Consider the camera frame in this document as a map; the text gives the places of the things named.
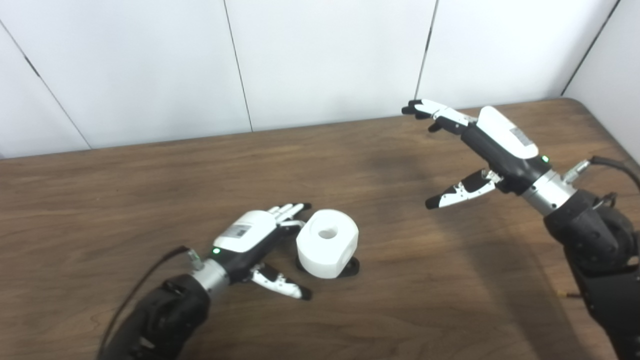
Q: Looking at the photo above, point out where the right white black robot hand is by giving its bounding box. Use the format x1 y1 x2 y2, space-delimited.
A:
401 99 555 210

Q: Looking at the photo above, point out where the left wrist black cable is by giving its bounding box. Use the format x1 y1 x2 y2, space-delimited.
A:
97 246 205 358

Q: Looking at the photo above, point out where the black flanged holder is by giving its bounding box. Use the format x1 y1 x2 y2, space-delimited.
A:
295 256 361 280

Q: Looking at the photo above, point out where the round white cylinder piece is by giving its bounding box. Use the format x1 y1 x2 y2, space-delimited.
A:
296 209 360 280

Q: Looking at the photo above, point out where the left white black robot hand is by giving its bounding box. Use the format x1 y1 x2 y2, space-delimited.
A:
210 202 313 302

